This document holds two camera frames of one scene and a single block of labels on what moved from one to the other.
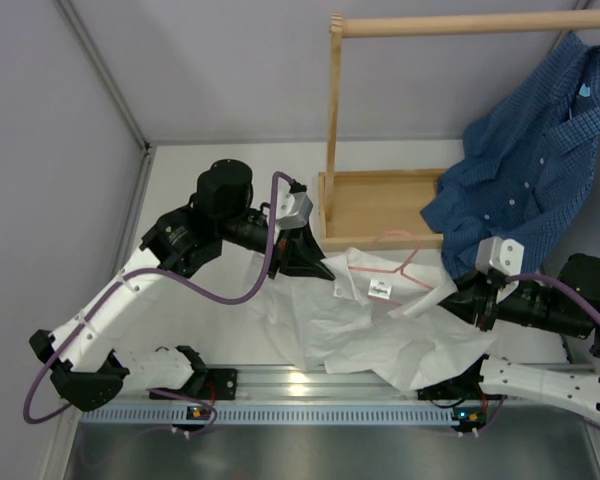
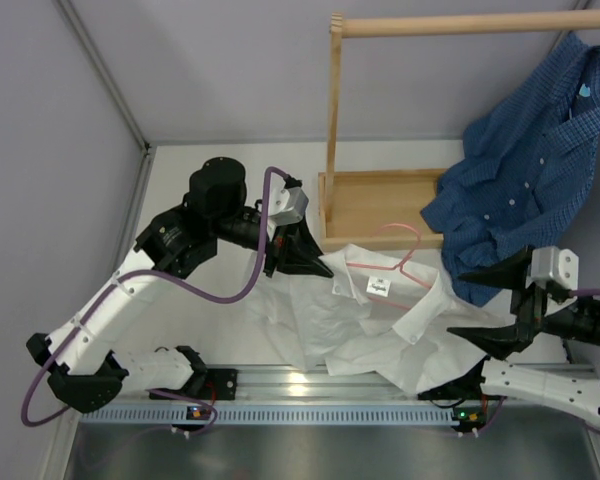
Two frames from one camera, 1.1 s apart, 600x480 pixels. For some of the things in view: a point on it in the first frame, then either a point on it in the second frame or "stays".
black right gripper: (475, 294) → (527, 306)
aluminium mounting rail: (279, 384) stays
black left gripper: (297, 252) stays
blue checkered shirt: (524, 167) stays
